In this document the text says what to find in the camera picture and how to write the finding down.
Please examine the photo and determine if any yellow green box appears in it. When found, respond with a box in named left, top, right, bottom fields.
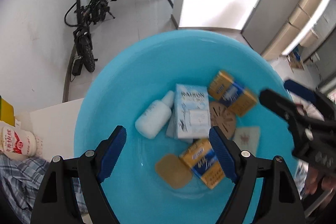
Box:
left=0, top=96, right=15, bottom=126

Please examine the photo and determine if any tan soap bar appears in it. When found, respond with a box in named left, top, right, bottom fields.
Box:
left=155, top=153, right=193, bottom=189

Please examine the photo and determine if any light blue plastic basin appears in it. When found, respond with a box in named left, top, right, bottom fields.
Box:
left=74, top=30, right=289, bottom=223

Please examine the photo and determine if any black folding bicycle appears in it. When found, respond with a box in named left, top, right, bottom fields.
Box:
left=64, top=0, right=112, bottom=73

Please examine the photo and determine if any person's hand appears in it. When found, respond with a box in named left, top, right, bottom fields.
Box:
left=304, top=166, right=336, bottom=194

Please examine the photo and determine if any white squeeze bottle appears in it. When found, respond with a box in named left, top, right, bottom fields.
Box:
left=135, top=90, right=175, bottom=139

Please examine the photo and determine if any white blue Raison box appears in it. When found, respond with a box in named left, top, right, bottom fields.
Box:
left=174, top=84, right=211, bottom=139

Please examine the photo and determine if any white red yogurt bottle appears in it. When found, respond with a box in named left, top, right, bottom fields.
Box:
left=1, top=121, right=37, bottom=157

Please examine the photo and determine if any white sachet packet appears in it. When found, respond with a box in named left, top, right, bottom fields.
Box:
left=233, top=126, right=260, bottom=156

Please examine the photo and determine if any blue plaid shirt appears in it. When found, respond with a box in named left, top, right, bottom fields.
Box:
left=1, top=153, right=88, bottom=223

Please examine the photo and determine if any round wooden slotted coaster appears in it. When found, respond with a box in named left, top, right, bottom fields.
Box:
left=210, top=101, right=236, bottom=139

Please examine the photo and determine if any beige refrigerator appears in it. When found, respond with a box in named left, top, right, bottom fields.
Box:
left=261, top=0, right=334, bottom=62

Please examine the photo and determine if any black charger brick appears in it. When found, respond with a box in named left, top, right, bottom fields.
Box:
left=71, top=58, right=83, bottom=76

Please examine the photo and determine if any yellow blue cigarette pack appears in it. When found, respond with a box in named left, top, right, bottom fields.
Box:
left=179, top=139, right=225, bottom=189
left=208, top=71, right=258, bottom=117

